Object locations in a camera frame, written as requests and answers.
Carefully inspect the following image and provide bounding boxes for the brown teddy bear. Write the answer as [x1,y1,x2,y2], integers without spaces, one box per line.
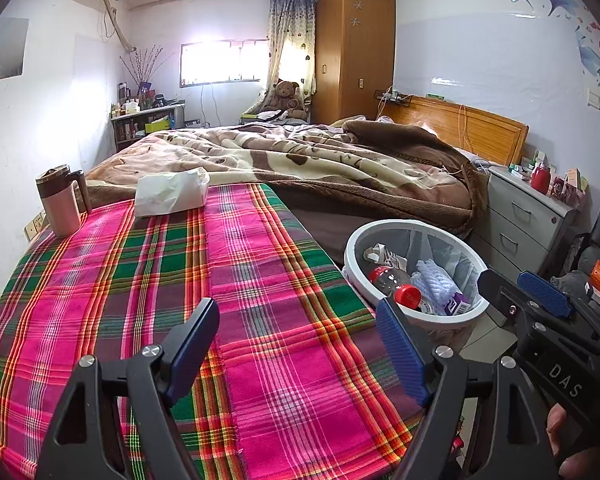
[262,80,306,120]

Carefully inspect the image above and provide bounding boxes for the grey nightstand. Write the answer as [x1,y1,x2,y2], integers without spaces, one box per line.
[487,165,578,281]

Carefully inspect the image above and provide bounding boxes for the pink mug with brown lid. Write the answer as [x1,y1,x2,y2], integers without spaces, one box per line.
[35,164,93,238]

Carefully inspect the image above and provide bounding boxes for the pink green plaid blanket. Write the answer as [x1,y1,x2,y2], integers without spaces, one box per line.
[0,182,426,480]

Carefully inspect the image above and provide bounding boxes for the row of bottles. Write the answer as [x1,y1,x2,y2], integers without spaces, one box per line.
[111,82,186,116]

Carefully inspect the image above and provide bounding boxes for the power strip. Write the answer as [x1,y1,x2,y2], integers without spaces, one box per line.
[372,91,413,107]

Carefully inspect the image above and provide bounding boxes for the plastic bottle with red cap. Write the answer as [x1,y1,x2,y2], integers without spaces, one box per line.
[367,266,436,313]

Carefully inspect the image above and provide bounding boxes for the dried branches in vase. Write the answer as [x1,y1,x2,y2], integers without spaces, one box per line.
[120,45,173,93]

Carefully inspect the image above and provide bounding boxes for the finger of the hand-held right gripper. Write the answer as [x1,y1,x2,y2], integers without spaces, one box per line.
[477,269,531,331]
[517,271,576,320]

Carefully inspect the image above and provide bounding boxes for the silver wall panel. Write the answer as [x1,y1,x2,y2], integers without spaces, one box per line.
[0,17,30,85]

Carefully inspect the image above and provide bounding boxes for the red jar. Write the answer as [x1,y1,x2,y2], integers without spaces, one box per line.
[531,162,552,195]

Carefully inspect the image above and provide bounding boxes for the window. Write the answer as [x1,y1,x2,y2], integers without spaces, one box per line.
[180,39,270,86]

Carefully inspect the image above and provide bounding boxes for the wall socket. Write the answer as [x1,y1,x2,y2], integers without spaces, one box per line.
[24,212,48,242]

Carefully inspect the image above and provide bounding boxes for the white round waste bin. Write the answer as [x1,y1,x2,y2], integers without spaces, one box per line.
[341,220,490,333]

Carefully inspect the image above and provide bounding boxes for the person's right hand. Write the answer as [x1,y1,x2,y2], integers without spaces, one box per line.
[546,404,588,480]

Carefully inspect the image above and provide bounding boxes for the small shelf unit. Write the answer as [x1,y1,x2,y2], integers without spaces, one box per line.
[111,102,187,153]

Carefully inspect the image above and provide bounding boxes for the cartoon wall stickers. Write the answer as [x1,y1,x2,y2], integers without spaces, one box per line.
[509,0,600,91]

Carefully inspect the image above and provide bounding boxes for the lavender foam net sleeve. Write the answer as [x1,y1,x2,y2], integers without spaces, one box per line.
[411,259,463,306]

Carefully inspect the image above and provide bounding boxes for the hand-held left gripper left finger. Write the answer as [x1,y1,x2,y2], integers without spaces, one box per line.
[35,297,221,480]

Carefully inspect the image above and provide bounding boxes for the brown beige fleece blanket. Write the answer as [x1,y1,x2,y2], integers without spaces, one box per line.
[85,117,488,266]

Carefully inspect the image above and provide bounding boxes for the white purple toothpaste box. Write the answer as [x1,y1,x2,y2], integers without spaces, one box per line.
[442,292,473,316]

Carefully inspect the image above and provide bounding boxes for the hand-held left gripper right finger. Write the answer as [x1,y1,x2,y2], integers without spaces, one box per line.
[375,297,558,480]

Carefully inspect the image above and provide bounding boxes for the wooden headboard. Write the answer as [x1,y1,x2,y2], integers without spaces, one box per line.
[380,95,530,167]

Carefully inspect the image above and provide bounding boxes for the white tissue pack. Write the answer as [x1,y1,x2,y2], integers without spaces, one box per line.
[134,166,211,218]

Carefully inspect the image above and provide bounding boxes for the air conditioner pipe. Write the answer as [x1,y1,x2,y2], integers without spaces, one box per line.
[102,0,138,53]

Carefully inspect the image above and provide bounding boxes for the patterned curtain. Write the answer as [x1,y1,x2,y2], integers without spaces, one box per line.
[266,0,317,98]

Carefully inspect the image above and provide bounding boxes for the wooden wardrobe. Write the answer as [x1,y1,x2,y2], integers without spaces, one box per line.
[312,0,397,125]

